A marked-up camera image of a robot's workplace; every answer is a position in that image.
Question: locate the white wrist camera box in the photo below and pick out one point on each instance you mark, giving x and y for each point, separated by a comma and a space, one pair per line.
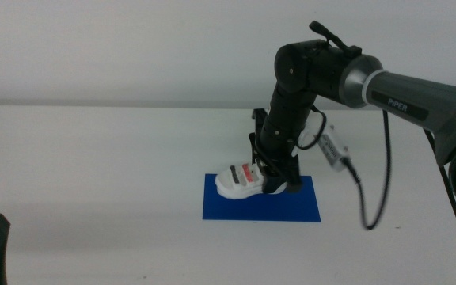
333, 146

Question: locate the blue rectangular mat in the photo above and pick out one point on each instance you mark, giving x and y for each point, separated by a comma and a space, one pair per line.
251, 210

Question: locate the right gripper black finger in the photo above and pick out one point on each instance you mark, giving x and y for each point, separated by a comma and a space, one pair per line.
294, 178
273, 185

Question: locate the right grey black robot arm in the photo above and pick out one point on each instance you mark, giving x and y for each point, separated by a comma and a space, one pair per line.
410, 99

